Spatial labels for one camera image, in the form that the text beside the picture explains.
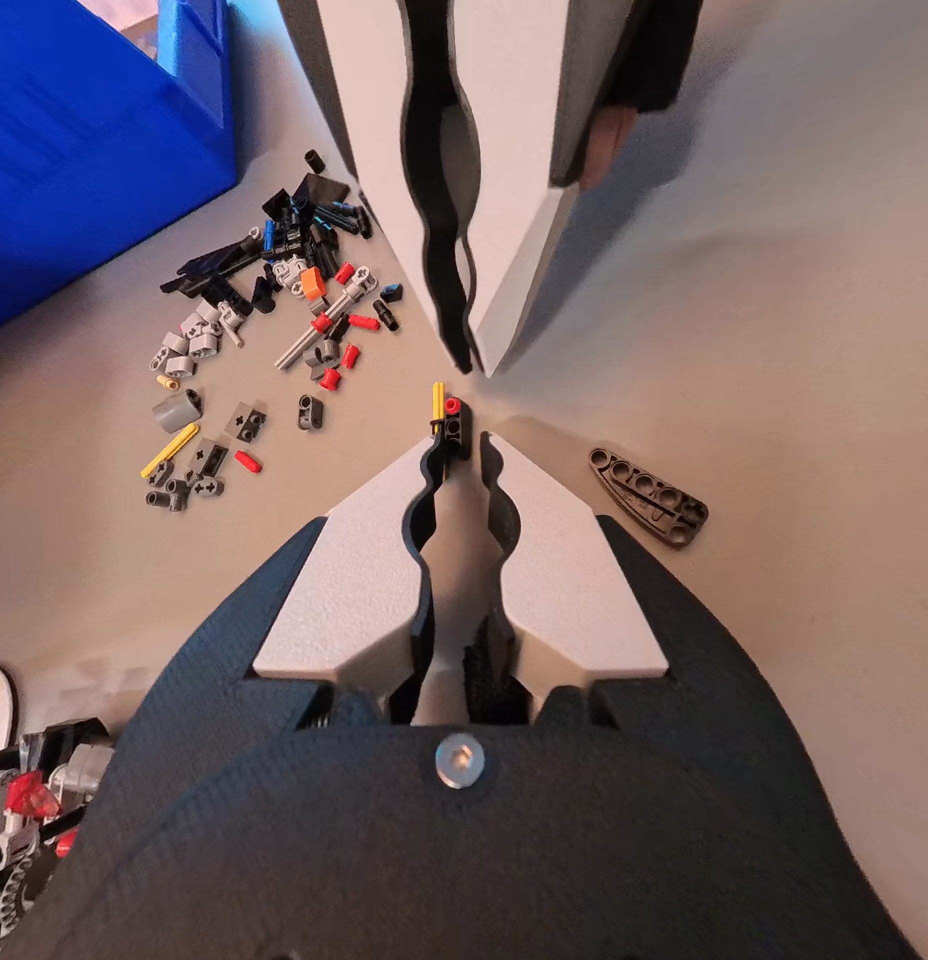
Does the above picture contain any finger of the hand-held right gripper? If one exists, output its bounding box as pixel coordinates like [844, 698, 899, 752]
[447, 0, 579, 378]
[312, 0, 474, 372]

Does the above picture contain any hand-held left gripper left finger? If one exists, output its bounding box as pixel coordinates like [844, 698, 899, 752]
[252, 435, 450, 725]

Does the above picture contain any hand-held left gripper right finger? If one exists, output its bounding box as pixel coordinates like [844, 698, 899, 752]
[479, 431, 670, 720]

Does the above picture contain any small black lego connector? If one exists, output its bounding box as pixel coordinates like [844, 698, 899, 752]
[432, 401, 474, 462]

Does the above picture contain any pile of lego pieces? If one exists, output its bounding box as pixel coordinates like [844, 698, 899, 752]
[140, 150, 405, 515]

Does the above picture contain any partly built lego car model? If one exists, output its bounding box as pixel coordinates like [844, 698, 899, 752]
[0, 716, 116, 960]

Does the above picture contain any person's right hand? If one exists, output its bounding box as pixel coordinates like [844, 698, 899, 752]
[580, 105, 635, 193]

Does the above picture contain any blue plastic bin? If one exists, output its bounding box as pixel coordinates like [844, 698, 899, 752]
[0, 0, 239, 335]

